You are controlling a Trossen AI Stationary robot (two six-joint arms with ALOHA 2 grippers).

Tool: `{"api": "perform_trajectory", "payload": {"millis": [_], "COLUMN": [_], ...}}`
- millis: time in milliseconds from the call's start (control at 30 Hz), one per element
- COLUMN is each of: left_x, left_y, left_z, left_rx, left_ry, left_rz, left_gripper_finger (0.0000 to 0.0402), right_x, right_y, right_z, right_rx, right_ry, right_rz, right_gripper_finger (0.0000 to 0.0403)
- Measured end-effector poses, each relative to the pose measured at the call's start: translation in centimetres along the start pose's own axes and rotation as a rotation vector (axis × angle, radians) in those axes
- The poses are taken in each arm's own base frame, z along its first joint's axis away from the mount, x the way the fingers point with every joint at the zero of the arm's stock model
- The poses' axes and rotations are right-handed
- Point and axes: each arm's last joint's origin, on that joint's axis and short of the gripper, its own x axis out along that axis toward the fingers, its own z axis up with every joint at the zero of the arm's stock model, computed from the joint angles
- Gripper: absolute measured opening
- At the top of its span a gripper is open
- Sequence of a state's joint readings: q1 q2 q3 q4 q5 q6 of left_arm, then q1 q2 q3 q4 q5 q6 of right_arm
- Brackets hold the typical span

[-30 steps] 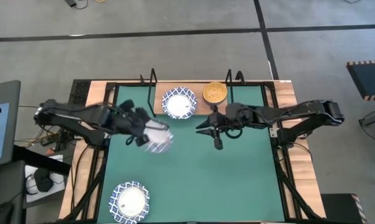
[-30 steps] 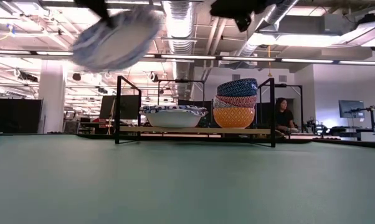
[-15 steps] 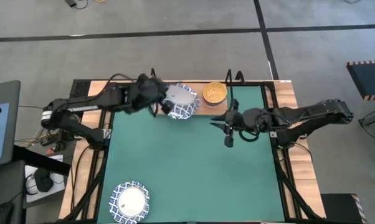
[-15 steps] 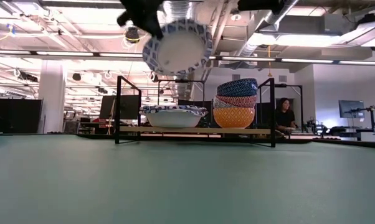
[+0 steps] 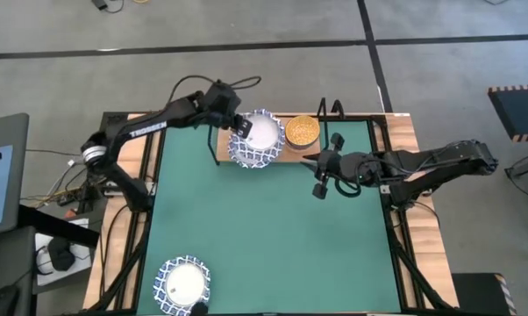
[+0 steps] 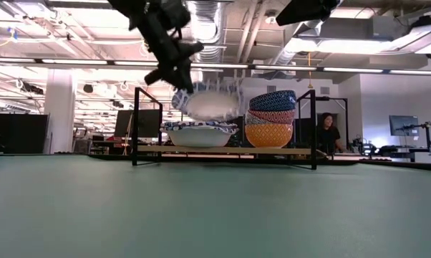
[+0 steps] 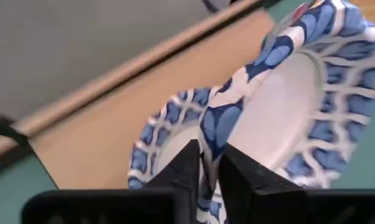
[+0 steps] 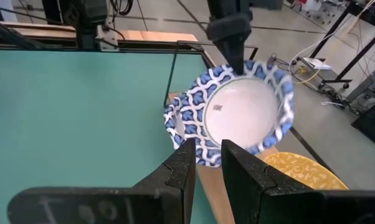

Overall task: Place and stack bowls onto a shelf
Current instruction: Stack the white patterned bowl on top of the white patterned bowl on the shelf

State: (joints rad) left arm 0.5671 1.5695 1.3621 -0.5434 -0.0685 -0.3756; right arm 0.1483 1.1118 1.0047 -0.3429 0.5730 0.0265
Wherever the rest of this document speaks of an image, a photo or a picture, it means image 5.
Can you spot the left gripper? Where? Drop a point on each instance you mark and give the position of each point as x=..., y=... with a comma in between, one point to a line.
x=242, y=123

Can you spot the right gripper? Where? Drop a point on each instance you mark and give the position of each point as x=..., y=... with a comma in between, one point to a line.
x=332, y=164

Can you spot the blue patterned white paper bowl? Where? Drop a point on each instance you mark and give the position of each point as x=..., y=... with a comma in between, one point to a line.
x=264, y=136
x=183, y=285

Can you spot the yellow bowl with blue exterior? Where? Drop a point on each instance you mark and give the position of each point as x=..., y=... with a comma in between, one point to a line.
x=302, y=129

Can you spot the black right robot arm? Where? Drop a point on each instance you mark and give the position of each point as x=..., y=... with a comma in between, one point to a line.
x=422, y=162

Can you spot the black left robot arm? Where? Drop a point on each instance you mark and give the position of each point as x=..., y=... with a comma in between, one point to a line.
x=145, y=129

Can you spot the green table mat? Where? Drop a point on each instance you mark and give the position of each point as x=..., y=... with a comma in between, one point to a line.
x=268, y=228

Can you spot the black perforated panel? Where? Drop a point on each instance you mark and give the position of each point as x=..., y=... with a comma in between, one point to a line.
x=110, y=117

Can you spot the black power adapter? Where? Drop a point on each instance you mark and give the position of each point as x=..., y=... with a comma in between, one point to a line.
x=99, y=4

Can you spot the small black round object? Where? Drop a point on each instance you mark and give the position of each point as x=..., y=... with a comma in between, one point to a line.
x=199, y=309

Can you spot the dark platform with hazard stripes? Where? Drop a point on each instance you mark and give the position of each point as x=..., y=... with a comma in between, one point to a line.
x=516, y=112

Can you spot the black box with striped edge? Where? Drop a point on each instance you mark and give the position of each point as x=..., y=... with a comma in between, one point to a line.
x=474, y=296

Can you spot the black side desk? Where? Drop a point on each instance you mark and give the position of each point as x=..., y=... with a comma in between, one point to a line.
x=58, y=226

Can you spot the white paper sheet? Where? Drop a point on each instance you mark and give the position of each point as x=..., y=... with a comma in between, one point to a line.
x=77, y=263

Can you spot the grey monitor with blue screen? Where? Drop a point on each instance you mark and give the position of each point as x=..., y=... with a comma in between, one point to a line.
x=1, y=188

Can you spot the black computer mouse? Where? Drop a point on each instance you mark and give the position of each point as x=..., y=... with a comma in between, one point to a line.
x=3, y=300

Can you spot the wooden shelf with black frame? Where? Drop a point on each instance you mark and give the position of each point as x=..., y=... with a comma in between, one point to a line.
x=222, y=151

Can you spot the black metal table frame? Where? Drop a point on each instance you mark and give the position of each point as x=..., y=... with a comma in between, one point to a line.
x=378, y=125

